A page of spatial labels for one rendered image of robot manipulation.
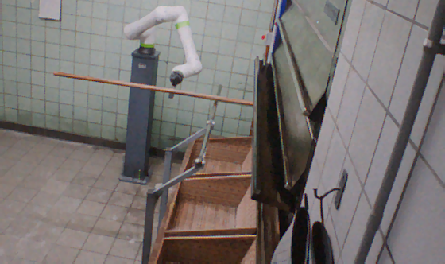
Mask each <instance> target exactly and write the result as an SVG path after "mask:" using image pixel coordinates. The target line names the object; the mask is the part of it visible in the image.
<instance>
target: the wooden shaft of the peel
mask: <svg viewBox="0 0 445 264"><path fill-rule="evenodd" d="M53 75H54V76H60V77H65V78H70V79H73V78H74V79H80V80H87V81H93V82H97V83H106V84H111V85H114V84H116V85H121V86H126V87H135V88H139V89H145V90H150V91H159V92H164V93H169V94H174V95H176V94H178V95H188V96H192V97H198V98H203V99H212V100H218V101H223V102H228V103H237V104H242V105H247V106H253V102H252V101H248V100H242V99H232V98H228V97H222V96H217V95H208V94H204V93H193V92H188V91H178V90H174V89H169V88H163V87H154V86H149V85H144V84H139V83H127V82H121V81H117V80H108V79H102V78H98V77H93V76H80V75H75V74H70V73H66V72H57V71H54V73H53Z"/></svg>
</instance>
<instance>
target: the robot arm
mask: <svg viewBox="0 0 445 264"><path fill-rule="evenodd" d="M166 22H173V24H174V26H175V28H176V33H177V34H178V36H179V38H180V41H181V44H182V48H183V50H184V55H185V58H186V60H187V63H186V64H182V65H179V66H176V67H174V69H173V70H172V74H171V76H170V82H171V83H172V86H171V88H172V89H174V90H176V86H177V84H179V83H181V82H182V81H183V80H185V78H187V77H189V76H193V75H198V74H200V73H201V71H202V70H203V66H202V64H201V62H200V60H199V58H198V55H197V52H196V47H195V43H194V39H193V36H192V28H191V26H190V22H189V20H188V12H187V10H186V9H185V8H183V7H182V6H158V7H157V8H156V9H155V10H153V11H152V12H151V14H149V15H147V16H146V17H144V18H142V19H139V20H138V21H135V22H133V23H129V24H128V25H127V26H126V27H125V28H124V34H125V36H126V38H127V39H129V40H140V46H139V49H138V50H137V52H138V53H142V54H146V55H153V54H154V53H155V50H156V49H155V43H156V36H157V25H160V24H163V23H166Z"/></svg>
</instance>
